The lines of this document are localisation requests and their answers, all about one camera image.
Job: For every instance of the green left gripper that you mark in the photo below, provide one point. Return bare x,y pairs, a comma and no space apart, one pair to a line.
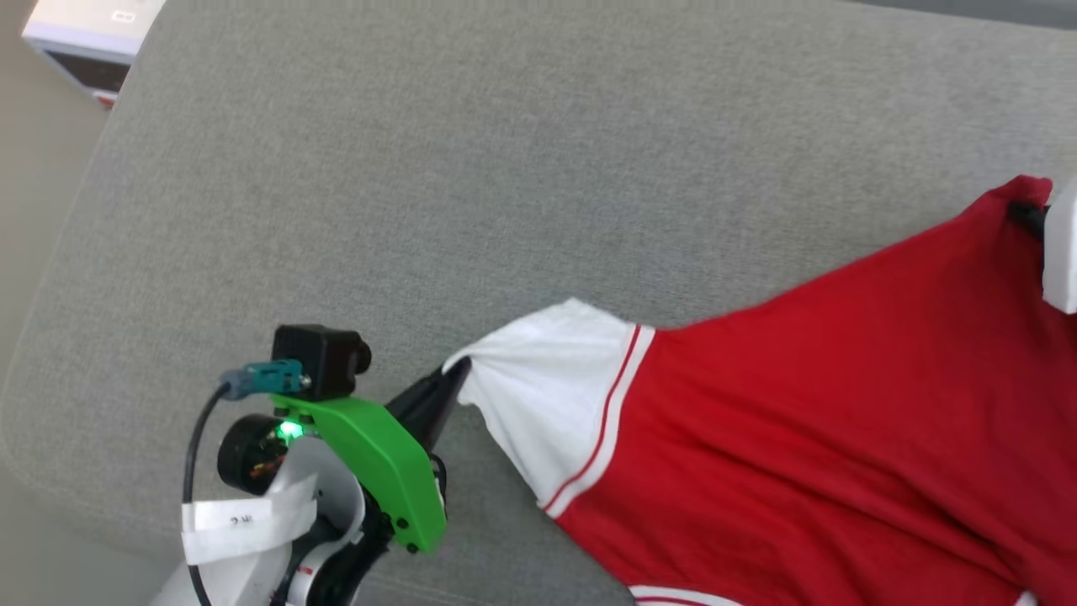
379,463

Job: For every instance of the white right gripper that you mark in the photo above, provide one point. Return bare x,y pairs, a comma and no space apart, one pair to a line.
1062,252

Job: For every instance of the red and white garment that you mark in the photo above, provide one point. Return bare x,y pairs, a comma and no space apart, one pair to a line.
799,421

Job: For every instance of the white paper label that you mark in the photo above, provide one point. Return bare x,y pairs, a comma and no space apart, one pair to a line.
244,522

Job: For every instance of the white box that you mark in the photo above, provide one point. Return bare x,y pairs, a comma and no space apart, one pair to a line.
84,34

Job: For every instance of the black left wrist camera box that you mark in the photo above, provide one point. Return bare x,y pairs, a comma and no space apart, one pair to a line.
320,360

